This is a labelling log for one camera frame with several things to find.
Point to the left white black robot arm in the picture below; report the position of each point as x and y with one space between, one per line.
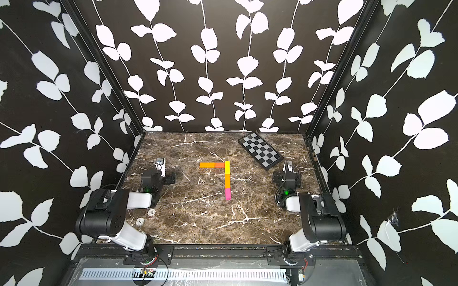
104 216

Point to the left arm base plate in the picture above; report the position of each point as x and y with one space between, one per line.
140 258

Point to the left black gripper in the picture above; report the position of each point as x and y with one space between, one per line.
167 180

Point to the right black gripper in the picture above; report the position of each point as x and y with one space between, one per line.
278 177

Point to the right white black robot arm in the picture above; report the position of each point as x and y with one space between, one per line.
321 221

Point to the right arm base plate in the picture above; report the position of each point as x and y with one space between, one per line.
280 255

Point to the pink block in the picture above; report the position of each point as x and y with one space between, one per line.
228 194

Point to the orange block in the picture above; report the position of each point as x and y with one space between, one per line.
207 165
227 181

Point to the yellow block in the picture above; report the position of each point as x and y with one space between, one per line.
227 167

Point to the white perforated cable strip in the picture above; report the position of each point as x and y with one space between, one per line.
159 274

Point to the black white checkerboard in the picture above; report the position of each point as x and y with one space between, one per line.
260 150

